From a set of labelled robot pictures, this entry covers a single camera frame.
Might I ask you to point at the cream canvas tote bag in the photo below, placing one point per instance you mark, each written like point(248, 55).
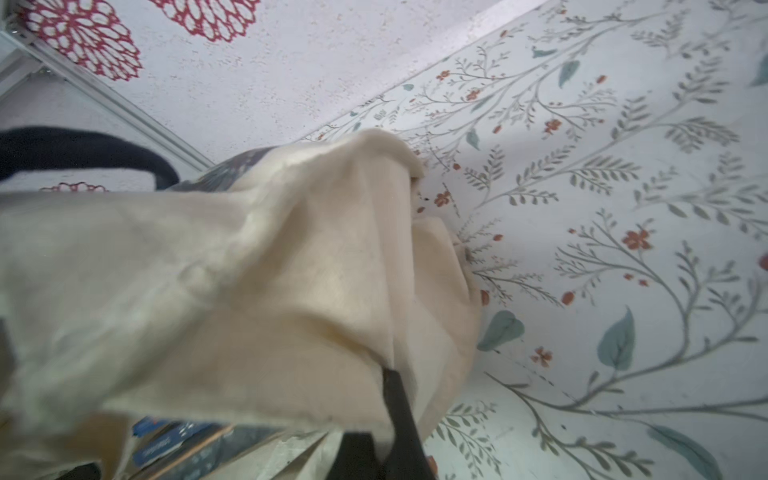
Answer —
point(271, 292)

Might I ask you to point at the stack of blue books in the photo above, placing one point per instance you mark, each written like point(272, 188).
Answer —
point(192, 450)

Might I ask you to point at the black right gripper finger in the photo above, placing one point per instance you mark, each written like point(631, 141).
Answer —
point(357, 458)

